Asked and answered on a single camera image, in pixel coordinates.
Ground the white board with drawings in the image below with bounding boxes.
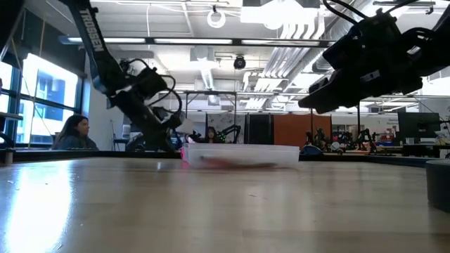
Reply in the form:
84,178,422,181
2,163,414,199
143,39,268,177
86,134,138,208
207,112,247,127

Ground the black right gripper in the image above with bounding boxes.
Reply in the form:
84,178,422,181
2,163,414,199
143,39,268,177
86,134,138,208
298,10,423,115

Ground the dark grey cylinder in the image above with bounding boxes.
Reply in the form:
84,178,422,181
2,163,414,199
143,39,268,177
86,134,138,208
425,159,450,214

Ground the blue round object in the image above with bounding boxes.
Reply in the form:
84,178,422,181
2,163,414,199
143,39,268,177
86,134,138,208
300,144,324,156

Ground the overhead bar light strip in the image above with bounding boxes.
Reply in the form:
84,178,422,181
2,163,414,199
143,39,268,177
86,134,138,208
58,34,335,48

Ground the black computer monitor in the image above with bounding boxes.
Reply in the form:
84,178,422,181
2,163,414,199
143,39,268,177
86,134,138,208
397,112,442,145

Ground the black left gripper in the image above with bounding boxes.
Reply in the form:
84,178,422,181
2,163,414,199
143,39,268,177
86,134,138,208
119,98,184,151

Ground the orange partition wall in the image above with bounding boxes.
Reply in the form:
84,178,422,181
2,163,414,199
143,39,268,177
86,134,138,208
273,114,333,150

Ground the person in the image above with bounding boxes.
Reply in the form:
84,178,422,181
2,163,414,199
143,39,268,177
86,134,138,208
205,126,219,144
51,114,100,151

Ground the white ring ceiling light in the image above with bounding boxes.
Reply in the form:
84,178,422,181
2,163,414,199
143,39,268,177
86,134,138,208
206,8,226,30

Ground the black aluminium rig frame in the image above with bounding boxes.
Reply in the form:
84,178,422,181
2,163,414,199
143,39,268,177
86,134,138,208
0,149,450,169

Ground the clear supply box pink lid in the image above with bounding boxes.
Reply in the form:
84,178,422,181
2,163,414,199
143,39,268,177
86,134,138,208
181,142,301,170

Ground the small grey frame post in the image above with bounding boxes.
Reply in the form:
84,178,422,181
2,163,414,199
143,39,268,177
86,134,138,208
2,147,15,166

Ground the white shade table lamp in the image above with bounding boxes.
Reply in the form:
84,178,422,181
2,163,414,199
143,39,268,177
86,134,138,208
177,118,195,134

